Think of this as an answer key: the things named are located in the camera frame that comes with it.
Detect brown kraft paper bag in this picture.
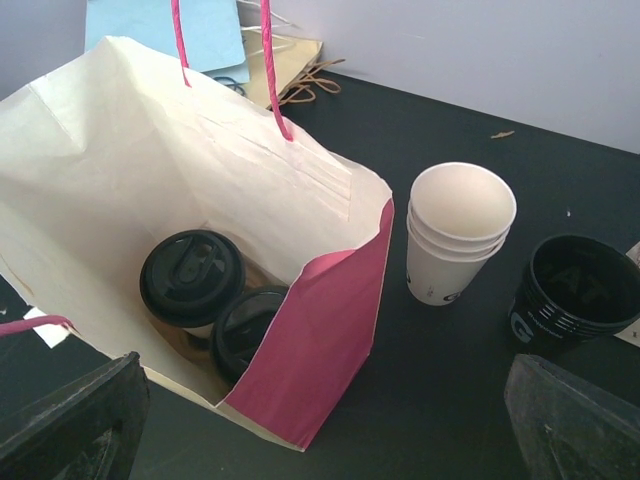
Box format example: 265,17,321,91
224,17,342,109

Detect Cream Bear printed paper bag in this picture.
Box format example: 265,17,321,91
616,243,639,347

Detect small stack paper cups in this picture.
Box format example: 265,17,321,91
406,162,517,306

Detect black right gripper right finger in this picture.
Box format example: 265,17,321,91
504,354,639,479

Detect light blue paper bag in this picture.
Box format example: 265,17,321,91
85,0,250,84

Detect brown pulp cup carrier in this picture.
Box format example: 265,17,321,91
149,318,229,393

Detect black lid stack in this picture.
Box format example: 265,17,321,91
507,235,634,355

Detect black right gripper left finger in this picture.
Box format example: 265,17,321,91
1,352,150,479

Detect black coffee cup lid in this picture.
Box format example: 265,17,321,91
139,229,246,338

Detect cream paper bag pink sides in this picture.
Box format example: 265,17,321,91
0,0,396,454

